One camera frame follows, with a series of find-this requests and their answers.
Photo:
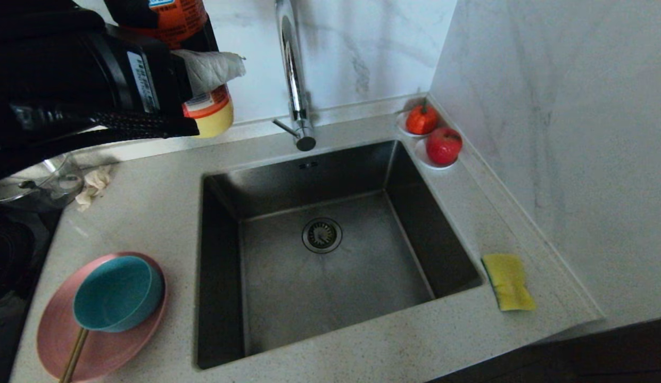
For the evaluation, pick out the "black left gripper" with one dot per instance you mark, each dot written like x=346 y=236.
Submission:
x=149 y=80

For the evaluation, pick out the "orange detergent bottle yellow cap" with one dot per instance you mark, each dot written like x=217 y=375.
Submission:
x=181 y=21

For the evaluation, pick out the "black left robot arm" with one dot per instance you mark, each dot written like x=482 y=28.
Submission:
x=43 y=80

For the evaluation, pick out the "stainless steel sink basin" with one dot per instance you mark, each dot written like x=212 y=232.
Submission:
x=336 y=298

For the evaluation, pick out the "yellow and green sponge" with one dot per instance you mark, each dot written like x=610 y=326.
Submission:
x=507 y=282

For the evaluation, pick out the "chrome kitchen faucet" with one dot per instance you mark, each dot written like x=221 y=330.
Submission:
x=294 y=80

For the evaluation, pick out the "crumpled beige tissue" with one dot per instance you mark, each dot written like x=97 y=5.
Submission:
x=93 y=183

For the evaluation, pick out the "clear glass bowl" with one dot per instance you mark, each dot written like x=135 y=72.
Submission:
x=64 y=183

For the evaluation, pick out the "small white dish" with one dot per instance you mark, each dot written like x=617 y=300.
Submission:
x=401 y=125
x=422 y=158

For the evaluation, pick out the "round metal drain strainer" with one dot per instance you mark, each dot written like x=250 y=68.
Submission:
x=321 y=234

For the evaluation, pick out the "red tomato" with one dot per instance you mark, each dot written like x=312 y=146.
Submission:
x=421 y=119

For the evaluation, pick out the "teal bowl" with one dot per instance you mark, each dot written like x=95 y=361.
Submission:
x=115 y=292

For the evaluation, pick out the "red apple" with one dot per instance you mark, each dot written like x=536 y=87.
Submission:
x=443 y=146

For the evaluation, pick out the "black cooktop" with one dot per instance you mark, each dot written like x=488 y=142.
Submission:
x=11 y=266

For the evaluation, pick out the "pink round plate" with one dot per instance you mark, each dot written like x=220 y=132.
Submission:
x=112 y=351

